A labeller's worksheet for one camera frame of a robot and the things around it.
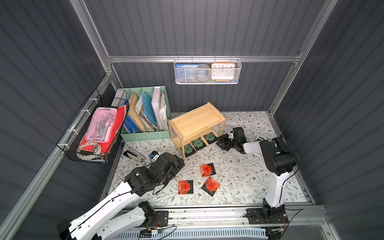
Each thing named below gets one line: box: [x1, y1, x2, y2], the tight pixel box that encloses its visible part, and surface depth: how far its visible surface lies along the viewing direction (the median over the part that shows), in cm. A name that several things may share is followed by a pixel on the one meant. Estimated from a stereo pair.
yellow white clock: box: [211, 63, 236, 80], surface depth 90 cm
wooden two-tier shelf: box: [168, 101, 226, 160], surface depth 91 cm
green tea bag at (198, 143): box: [190, 137, 207, 151], surface depth 101 cm
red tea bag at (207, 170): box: [199, 162, 217, 177], surface depth 91 cm
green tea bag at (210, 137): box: [202, 132, 217, 145], surface depth 104 cm
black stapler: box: [123, 147, 145, 162], surface depth 97 cm
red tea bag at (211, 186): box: [201, 176, 221, 197], surface depth 86 cm
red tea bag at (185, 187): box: [178, 179, 194, 195], surface depth 85 cm
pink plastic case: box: [85, 107, 118, 144], surface depth 74 cm
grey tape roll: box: [195, 63, 212, 82], surface depth 89 cm
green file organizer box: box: [114, 85, 171, 142], surface depth 98 cm
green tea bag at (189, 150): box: [184, 142, 197, 158], surface depth 98 cm
